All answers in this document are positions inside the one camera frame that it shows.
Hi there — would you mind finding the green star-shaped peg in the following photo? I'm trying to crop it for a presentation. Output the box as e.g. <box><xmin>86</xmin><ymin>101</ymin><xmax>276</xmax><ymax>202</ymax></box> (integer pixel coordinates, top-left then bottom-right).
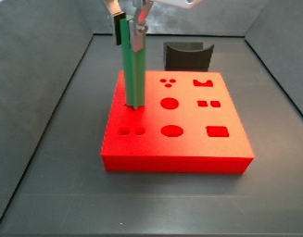
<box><xmin>121</xmin><ymin>15</ymin><xmax>146</xmax><ymax>109</ymax></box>

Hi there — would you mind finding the dark grey curved holder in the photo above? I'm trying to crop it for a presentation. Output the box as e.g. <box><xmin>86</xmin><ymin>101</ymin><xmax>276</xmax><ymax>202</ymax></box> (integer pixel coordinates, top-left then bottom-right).
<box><xmin>164</xmin><ymin>42</ymin><xmax>214</xmax><ymax>72</ymax></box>

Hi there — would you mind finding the red shape-sorting block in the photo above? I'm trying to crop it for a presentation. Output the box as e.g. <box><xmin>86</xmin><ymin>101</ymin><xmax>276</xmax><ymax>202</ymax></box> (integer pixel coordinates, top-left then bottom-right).
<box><xmin>102</xmin><ymin>71</ymin><xmax>254</xmax><ymax>174</ymax></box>

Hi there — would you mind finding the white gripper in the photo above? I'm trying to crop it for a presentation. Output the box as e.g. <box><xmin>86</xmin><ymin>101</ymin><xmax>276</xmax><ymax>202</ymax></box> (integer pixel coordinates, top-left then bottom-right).
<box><xmin>104</xmin><ymin>0</ymin><xmax>205</xmax><ymax>52</ymax></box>

